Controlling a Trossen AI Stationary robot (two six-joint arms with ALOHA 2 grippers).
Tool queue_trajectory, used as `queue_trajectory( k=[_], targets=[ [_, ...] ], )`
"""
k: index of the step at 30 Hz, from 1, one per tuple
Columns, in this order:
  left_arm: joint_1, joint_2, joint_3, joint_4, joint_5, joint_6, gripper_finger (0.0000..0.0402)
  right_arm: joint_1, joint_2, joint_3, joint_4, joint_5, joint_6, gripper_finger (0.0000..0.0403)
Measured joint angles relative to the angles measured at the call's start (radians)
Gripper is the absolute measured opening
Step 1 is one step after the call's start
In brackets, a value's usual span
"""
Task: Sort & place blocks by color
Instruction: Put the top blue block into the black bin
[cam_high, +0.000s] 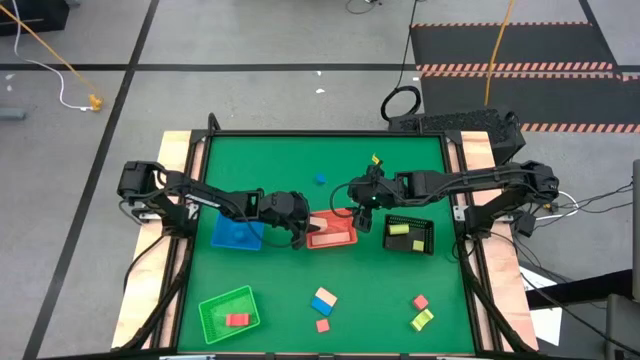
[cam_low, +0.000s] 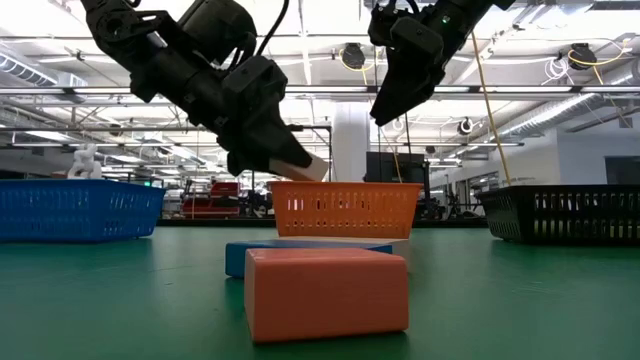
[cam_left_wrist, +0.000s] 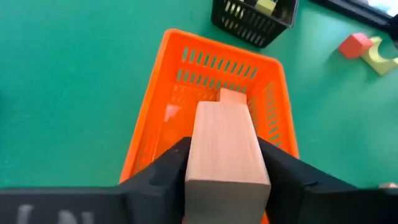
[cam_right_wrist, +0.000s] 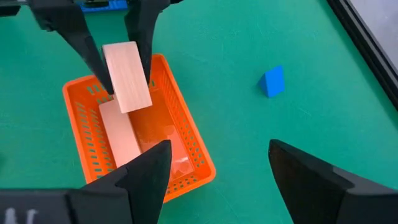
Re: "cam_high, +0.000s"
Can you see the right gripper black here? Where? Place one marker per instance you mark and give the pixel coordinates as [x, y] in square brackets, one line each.
[372, 192]

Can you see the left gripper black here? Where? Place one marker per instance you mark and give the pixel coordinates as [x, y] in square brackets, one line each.
[282, 207]

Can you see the yellow cylinder block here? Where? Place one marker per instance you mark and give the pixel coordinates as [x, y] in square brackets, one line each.
[398, 229]

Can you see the yellow cube block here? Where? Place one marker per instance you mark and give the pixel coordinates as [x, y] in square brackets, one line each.
[418, 245]

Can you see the red bridge block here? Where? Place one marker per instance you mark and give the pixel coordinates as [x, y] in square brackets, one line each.
[238, 320]

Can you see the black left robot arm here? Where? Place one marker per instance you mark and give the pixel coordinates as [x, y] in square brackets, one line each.
[200, 195]

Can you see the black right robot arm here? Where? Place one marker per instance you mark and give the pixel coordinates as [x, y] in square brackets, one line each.
[465, 181]

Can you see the red plastic basket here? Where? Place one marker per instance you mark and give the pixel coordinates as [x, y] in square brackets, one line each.
[334, 222]

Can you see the black plastic basket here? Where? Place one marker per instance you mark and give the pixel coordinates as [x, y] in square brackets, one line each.
[400, 244]

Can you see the yellow tag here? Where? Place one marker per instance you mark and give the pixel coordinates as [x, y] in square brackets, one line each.
[376, 159]

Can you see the blue rectangular block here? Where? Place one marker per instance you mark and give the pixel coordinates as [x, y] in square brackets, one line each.
[321, 306]

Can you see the blue plastic basket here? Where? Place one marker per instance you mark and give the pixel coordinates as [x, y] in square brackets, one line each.
[225, 235]

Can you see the pink cube block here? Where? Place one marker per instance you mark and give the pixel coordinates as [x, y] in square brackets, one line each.
[322, 325]
[420, 302]

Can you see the green plastic basket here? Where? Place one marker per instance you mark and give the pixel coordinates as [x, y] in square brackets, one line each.
[220, 310]

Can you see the yellow bridge block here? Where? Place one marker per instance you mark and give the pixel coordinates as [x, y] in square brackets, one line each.
[421, 320]

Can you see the black perforated computer case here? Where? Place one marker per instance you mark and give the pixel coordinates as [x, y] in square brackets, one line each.
[465, 122]

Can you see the wooden table side board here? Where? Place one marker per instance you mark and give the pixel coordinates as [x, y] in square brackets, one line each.
[145, 280]
[500, 270]

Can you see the small black box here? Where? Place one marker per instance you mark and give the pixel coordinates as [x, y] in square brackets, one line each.
[525, 223]

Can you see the yellow power strip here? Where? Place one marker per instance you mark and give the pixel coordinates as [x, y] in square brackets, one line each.
[546, 206]

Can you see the white paper sheet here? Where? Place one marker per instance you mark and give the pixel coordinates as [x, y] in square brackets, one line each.
[547, 322]

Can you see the black orange-striped floor mat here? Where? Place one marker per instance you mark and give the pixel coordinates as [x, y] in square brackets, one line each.
[510, 45]

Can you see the yellow plug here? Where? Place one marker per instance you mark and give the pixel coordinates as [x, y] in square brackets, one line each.
[95, 103]

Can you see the grey box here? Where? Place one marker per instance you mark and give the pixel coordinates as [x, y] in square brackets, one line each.
[622, 325]

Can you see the grey flat object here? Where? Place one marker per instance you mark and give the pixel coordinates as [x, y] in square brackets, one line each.
[11, 114]

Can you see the black cabinet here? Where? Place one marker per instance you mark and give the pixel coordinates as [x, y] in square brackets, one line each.
[30, 15]

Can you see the silver metal bracket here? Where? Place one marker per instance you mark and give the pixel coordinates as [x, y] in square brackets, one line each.
[460, 212]
[187, 357]
[457, 357]

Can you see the black curved frame bracket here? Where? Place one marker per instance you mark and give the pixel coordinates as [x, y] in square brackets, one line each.
[212, 122]

